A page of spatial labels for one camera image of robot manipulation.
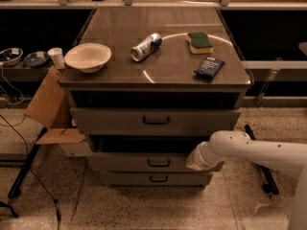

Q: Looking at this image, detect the brown cardboard box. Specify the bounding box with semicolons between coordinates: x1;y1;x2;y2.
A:
25;66;91;157

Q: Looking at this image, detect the silver blue soda can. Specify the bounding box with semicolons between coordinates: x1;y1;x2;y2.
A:
130;33;162;62

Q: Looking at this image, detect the grey bottom drawer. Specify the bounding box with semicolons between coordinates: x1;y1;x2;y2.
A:
101;172;213;186

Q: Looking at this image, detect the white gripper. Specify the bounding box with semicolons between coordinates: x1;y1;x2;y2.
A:
185;142;221;171

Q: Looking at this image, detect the green yellow sponge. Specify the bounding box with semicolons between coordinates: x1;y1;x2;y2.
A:
186;32;213;55

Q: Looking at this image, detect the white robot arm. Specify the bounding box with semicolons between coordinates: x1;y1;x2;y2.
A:
185;130;307;230

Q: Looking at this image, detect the grey drawer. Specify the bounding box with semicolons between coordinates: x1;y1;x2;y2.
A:
86;134;224;173
101;172;213;186
71;107;240;136

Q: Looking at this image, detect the white blue bowl on shelf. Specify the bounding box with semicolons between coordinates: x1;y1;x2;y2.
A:
0;48;23;66

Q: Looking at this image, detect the dark blue snack packet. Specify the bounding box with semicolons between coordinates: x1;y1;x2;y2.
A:
195;57;224;79

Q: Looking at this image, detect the grey top drawer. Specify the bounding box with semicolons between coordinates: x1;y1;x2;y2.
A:
71;107;240;136

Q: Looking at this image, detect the grey drawer cabinet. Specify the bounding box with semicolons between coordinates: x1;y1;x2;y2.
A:
58;6;252;187

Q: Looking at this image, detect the black left stand leg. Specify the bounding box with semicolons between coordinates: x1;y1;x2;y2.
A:
7;126;49;199

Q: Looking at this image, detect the white paper cup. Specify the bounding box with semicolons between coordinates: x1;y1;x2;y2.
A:
48;47;64;69

